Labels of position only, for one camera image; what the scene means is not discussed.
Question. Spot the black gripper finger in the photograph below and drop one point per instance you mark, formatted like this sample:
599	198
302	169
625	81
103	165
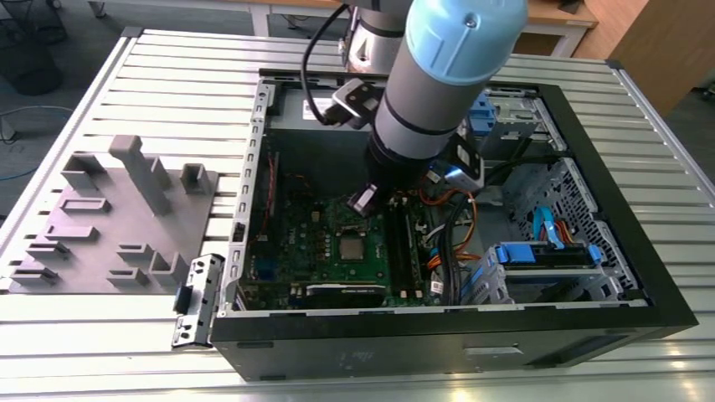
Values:
363	202

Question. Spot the silver CPU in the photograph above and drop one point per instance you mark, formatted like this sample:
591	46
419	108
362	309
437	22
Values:
354	249

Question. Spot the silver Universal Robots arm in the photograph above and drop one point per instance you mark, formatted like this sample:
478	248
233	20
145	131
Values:
425	109

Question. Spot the black RAM slot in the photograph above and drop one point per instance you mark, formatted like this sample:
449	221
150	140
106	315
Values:
410	251
397	251

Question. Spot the green motherboard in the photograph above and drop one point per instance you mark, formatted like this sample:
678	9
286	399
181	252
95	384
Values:
313	251

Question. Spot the grey power supply unit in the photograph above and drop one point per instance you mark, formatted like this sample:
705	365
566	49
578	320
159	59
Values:
313	146

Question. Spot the blue drive bay latch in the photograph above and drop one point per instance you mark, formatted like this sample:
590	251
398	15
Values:
483	119

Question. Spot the silver drive cage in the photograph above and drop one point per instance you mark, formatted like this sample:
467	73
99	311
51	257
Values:
514	144

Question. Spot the black graphics card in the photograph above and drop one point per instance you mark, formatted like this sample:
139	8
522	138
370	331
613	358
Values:
343	295

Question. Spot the black open PC case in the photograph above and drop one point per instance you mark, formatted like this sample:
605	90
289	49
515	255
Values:
391	335

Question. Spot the hard disk in blue carrier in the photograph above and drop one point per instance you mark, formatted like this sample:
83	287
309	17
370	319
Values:
559	256

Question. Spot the silver disk bay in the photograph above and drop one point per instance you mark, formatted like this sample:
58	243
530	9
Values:
547	274

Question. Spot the grey parts rack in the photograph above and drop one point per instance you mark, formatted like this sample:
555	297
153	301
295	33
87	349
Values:
129	234

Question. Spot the brown wooden cabinet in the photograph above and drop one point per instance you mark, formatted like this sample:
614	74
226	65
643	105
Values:
660	50

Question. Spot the black bin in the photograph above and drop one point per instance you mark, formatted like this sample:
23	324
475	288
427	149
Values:
34	71

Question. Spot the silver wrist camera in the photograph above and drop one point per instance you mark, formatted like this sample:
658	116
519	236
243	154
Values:
358	100
466	178

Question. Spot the silver slot bracket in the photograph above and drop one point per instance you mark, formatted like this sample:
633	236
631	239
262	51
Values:
205	293

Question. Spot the wooden desk white frame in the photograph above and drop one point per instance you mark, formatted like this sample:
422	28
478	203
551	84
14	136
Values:
565	17

